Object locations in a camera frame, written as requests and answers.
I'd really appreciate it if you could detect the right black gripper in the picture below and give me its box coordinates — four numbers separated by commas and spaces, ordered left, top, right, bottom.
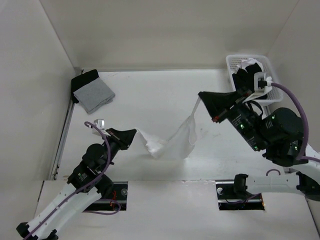
198, 85, 269, 150

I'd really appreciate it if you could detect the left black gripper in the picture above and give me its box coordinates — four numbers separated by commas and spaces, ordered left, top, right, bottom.
100, 127, 137, 172

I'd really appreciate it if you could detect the white tank top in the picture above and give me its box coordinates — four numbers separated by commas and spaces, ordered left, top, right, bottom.
136, 98, 201, 161

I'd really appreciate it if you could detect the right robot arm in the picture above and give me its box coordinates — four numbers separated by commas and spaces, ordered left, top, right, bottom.
198, 90, 320, 201

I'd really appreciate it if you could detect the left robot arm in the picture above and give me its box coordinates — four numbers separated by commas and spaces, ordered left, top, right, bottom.
16, 128, 137, 240

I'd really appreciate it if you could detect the black tank top in basket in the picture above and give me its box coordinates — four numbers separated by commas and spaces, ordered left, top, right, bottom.
228, 63, 263, 101

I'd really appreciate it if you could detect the folded grey tank top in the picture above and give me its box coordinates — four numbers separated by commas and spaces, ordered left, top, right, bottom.
73, 77, 116, 115

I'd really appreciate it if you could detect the folded black tank top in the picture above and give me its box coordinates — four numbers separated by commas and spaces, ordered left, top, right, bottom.
70, 69, 99, 104

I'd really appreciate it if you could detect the white garment in basket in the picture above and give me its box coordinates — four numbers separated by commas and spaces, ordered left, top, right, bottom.
235, 58, 264, 72

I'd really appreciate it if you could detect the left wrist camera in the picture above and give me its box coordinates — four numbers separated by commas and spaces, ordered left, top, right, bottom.
92, 119, 106, 136

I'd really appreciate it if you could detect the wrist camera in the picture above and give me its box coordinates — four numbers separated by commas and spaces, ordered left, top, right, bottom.
244, 72, 273, 102
92, 119, 106, 136

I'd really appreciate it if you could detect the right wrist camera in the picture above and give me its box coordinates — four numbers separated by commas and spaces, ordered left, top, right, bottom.
244, 72, 273, 102

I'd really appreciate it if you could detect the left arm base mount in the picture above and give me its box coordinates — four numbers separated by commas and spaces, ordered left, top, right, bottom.
84, 181, 128, 213

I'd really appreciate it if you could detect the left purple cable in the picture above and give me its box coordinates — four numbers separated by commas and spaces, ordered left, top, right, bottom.
23, 120, 123, 240

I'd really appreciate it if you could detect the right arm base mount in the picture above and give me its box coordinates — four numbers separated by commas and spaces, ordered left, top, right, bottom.
215, 180, 265, 211

